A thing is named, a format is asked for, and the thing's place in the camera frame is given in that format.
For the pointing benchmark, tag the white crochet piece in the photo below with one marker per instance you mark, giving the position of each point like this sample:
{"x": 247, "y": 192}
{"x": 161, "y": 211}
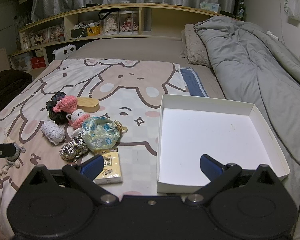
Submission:
{"x": 54, "y": 133}

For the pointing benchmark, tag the wooden headboard shelf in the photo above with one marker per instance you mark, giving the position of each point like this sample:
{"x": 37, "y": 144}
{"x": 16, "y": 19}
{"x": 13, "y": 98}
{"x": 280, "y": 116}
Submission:
{"x": 155, "y": 20}

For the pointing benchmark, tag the floral brocade drawstring pouch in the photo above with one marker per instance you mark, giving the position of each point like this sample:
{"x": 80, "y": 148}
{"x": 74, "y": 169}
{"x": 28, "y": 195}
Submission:
{"x": 100, "y": 133}

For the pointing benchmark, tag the tissue box on shelf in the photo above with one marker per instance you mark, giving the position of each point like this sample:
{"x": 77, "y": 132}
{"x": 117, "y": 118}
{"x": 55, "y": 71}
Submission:
{"x": 214, "y": 7}

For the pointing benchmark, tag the white cardboard box tray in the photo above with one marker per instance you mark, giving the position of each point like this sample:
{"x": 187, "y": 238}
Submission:
{"x": 228, "y": 131}

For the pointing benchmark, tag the yellow tissue pack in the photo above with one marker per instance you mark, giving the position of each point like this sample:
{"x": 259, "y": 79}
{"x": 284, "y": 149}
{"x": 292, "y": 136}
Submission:
{"x": 111, "y": 173}

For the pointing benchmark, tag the green glass bottle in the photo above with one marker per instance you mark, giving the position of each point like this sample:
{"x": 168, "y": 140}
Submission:
{"x": 241, "y": 11}

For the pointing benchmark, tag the blue striped towel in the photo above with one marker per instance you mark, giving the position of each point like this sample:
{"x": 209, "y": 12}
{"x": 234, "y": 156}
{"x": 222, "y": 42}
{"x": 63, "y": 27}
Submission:
{"x": 193, "y": 82}

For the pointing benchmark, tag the red box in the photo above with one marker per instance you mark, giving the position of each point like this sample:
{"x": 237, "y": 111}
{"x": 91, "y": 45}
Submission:
{"x": 38, "y": 62}

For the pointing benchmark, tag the yellow container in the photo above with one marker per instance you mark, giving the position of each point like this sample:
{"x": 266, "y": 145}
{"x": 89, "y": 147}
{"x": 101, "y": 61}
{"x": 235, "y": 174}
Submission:
{"x": 93, "y": 30}

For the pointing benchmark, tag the grey comforter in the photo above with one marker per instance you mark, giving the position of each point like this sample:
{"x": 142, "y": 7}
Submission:
{"x": 253, "y": 67}

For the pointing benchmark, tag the pink crochet doll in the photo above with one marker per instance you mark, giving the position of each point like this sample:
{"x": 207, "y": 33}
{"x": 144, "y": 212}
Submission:
{"x": 75, "y": 116}

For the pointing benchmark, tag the cartoon bunny blanket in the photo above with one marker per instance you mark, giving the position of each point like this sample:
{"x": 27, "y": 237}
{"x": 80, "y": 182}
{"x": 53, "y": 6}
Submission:
{"x": 44, "y": 116}

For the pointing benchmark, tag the grey fuzzy pillow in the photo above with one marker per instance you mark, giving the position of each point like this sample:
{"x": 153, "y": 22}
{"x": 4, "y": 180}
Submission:
{"x": 192, "y": 47}

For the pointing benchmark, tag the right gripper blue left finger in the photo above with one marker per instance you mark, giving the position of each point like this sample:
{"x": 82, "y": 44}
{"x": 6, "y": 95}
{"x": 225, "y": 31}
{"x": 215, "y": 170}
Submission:
{"x": 81, "y": 177}

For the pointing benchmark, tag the doll in clear case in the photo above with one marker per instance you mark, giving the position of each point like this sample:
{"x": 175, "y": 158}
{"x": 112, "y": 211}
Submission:
{"x": 110, "y": 23}
{"x": 129, "y": 22}

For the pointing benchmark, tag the black chair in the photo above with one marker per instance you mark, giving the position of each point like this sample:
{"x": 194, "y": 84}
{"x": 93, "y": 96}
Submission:
{"x": 12, "y": 83}

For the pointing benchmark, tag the oval wooden block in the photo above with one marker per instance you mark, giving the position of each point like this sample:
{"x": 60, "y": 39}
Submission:
{"x": 90, "y": 105}

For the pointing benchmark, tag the grey crochet spider toy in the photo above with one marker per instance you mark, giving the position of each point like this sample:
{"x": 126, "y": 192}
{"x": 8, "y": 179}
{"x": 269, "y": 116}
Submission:
{"x": 11, "y": 161}

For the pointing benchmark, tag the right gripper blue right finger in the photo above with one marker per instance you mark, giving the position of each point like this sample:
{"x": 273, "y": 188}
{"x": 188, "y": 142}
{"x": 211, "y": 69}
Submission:
{"x": 220, "y": 176}

